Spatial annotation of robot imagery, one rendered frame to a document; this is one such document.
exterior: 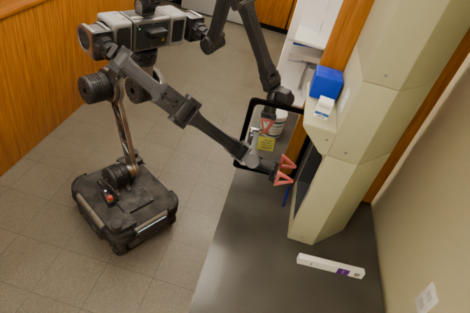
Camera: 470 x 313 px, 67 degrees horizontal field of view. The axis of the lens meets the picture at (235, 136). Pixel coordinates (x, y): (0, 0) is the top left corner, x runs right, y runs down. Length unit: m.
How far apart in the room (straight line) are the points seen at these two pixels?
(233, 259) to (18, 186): 1.97
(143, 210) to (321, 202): 1.37
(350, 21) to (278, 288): 1.03
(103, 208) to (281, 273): 1.37
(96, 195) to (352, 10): 1.91
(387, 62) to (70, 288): 2.08
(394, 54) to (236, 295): 0.95
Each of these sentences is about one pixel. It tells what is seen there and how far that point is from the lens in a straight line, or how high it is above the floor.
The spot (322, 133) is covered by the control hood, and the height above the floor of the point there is 1.50.
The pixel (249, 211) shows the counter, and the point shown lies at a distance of 1.62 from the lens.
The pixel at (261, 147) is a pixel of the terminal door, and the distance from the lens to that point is 1.63.
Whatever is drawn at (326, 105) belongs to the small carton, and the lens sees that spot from 1.23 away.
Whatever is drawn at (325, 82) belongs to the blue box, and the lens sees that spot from 1.34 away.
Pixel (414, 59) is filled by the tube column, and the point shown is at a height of 1.81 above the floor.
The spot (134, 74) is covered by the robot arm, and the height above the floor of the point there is 1.47.
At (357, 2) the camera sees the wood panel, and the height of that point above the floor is 1.83.
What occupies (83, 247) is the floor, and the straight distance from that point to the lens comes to 2.60.
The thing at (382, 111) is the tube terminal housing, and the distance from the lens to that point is 1.18.
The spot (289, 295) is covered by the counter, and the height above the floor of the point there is 0.94.
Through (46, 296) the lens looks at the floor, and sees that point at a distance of 2.46.
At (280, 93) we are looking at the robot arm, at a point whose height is 1.40.
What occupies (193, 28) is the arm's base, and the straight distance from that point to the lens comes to 1.80.
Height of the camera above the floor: 2.13
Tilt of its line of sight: 37 degrees down
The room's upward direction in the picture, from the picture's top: 15 degrees clockwise
